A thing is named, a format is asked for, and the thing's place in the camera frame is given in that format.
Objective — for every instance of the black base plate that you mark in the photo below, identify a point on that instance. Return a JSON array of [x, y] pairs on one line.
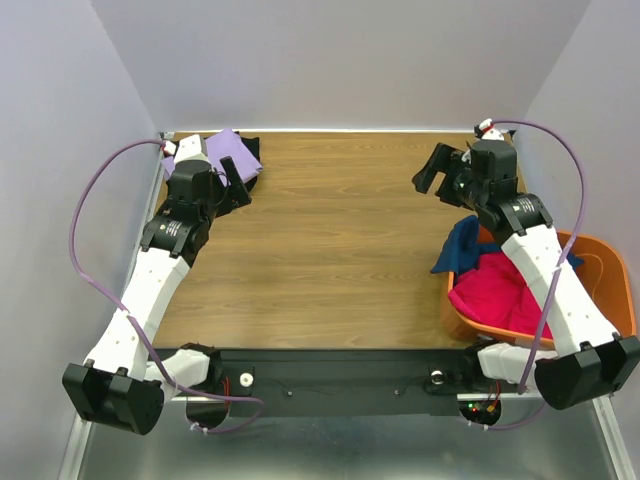
[[348, 382]]

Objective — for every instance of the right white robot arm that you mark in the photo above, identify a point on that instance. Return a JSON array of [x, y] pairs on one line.
[[591, 357]]

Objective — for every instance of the red t shirt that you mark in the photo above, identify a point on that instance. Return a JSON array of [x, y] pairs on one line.
[[495, 294]]

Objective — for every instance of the folded lilac t shirt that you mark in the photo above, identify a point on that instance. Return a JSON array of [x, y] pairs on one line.
[[213, 148]]

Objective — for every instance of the orange plastic basket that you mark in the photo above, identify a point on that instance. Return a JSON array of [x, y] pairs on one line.
[[603, 275]]

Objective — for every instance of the navy blue t shirt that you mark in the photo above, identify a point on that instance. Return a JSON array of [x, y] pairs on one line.
[[461, 250]]

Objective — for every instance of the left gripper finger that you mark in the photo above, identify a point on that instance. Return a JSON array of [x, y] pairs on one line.
[[230, 170], [238, 194]]

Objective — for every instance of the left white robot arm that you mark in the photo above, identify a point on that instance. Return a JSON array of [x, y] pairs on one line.
[[122, 382]]

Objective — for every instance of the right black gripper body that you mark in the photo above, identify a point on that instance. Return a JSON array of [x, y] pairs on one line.
[[445, 177]]

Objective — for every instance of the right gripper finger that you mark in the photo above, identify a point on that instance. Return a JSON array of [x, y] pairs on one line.
[[443, 158], [423, 179]]

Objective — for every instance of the folded black t shirt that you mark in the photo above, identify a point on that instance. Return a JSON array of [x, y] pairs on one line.
[[247, 160]]

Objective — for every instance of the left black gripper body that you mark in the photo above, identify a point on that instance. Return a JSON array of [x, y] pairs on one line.
[[220, 203]]

